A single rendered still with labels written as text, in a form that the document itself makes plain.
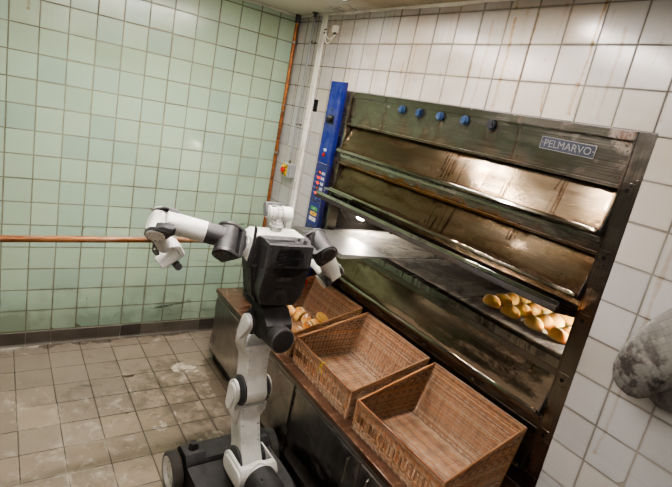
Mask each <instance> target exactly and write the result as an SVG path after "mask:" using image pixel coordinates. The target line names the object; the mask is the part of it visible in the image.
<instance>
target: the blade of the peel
mask: <svg viewBox="0 0 672 487"><path fill-rule="evenodd" d="M293 229H294V230H295V231H296V232H298V233H299V234H301V235H303V233H305V232H309V231H311V230H313V229H315V228H310V227H301V226H293ZM323 230H324V232H325V234H326V236H327V237H328V238H329V240H330V241H331V242H332V244H333V245H334V246H335V247H336V248H337V250H338V253H337V255H336V256H337V257H339V258H340V259H361V258H389V257H387V256H385V255H383V254H382V253H380V252H378V251H376V250H374V249H372V248H370V247H368V246H366V245H365V244H363V243H361V242H359V241H357V240H355V239H353V238H351V237H350V236H348V235H346V234H344V233H342V232H340V231H338V230H328V229H323Z"/></svg>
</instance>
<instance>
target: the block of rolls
mask: <svg viewBox="0 0 672 487"><path fill-rule="evenodd" d="M483 302H484V303H485V304H486V305H488V306H490V307H493V308H500V307H501V305H502V308H501V313H502V314H503V315H505V316H507V317H509V318H512V319H515V320H517V319H519V318H520V316H522V317H525V319H524V324H525V325H526V326H527V327H529V328H530V329H532V330H535V331H538V332H541V331H543V329H544V328H545V329H548V330H549V331H548V336H549V338H551V339H552V340H554V341H556V342H558V343H560V344H564V345H565V344H566V341H567V338H568V335H569V332H570V329H571V326H572V323H573V320H574V318H573V317H570V316H566V315H562V314H558V313H556V314H555V312H552V311H550V310H548V309H546V308H544V307H542V306H540V305H538V304H536V303H534V302H532V301H529V300H527V299H525V298H523V297H521V296H519V295H517V294H515V293H507V294H504V293H499V294H497V295H496V296H495V295H493V294H487V295H485V296H484V297H483ZM543 314H546V315H543ZM533 315H534V316H533ZM565 325H567V326H565ZM568 326H570V327H568ZM554 327H557V328H554Z"/></svg>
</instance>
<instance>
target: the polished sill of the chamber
mask: <svg viewBox="0 0 672 487"><path fill-rule="evenodd" d="M368 259H369V260H371V261H373V262H375V263H376V264H378V265H380V266H381V267H383V268H385V269H387V270H388V271H390V272H392V273H393V274H395V275H397V276H399V277H400V278H402V279H404V280H405V281H407V282H409V283H411V284H412V285H414V286H416V287H417V288H419V289H421V290H422V291H424V292H426V293H428V294H429V295H431V296H433V297H434V298H436V299H438V300H440V301H441V302H443V303H445V304H446V305H448V306H450V307H452V308H453V309H455V310H457V311H458V312H460V313H462V314H464V315H465V316H467V317H469V318H470V319H472V320H474V321H475V322H477V323H479V324H481V325H482V326H484V327H486V328H487V329H489V330H491V331H493V332H494V333H496V334H498V335H499V336H501V337H503V338H505V339H506V340H508V341H510V342H511V343H513V344H515V345H517V346H518V347H520V348H522V349H523V350H525V351H527V352H528V353H530V354H532V355H534V356H535V357H537V358H539V359H540V360H542V361H544V362H546V363H547V364H549V365H551V366H552V367H554V368H556V369H557V368H558V365H559V362H560V359H561V356H562V355H560V354H558V353H556V352H554V351H553V350H551V349H549V348H547V347H545V346H544V345H542V344H540V343H538V342H536V341H535V340H533V339H531V338H529V337H527V336H526V335H524V334H522V333H520V332H518V331H517V330H515V329H513V328H511V327H509V326H508V325H506V324H504V323H502V322H500V321H499V320H497V319H495V318H493V317H491V316H490V315H488V314H486V313H484V312H482V311H481V310H479V309H477V308H475V307H473V306H472V305H470V304H468V303H466V302H464V301H463V300H461V299H459V298H457V297H455V296H454V295H452V294H450V293H448V292H446V291H445V290H443V289H441V288H439V287H437V286H436V285H434V284H432V283H430V282H428V281H427V280H425V279H423V278H421V277H419V276H418V275H416V274H414V273H412V272H410V271H409V270H407V269H405V268H403V267H401V266H400V265H398V264H396V263H394V262H392V261H391V260H389V259H387V258H368Z"/></svg>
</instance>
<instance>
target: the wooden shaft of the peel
mask: <svg viewBox="0 0 672 487"><path fill-rule="evenodd" d="M173 238H176V239H177V241H178V242H179V243H203V242H199V241H195V240H191V239H188V238H184V237H173ZM0 242H57V243H153V241H152V240H150V239H147V238H146V236H38V235H0Z"/></svg>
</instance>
